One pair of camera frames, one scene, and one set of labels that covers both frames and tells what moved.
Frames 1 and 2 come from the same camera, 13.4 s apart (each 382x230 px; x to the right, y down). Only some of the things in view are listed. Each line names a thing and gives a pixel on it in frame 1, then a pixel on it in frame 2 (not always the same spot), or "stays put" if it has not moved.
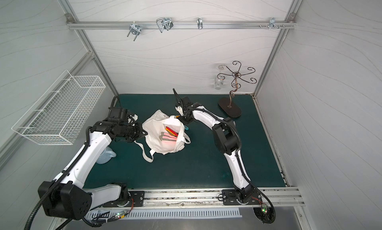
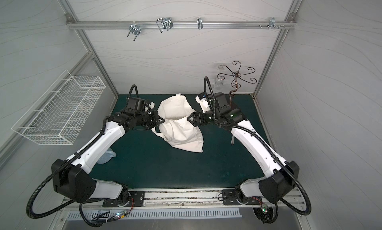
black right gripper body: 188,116 -> 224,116
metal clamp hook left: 135,29 stays put
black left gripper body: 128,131 -> 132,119
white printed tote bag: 154,126 -> 177,129
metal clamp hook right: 272,23 stays put
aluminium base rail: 197,197 stays put
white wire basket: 59,115 stays put
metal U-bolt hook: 165,23 stays put
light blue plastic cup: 106,156 stays put
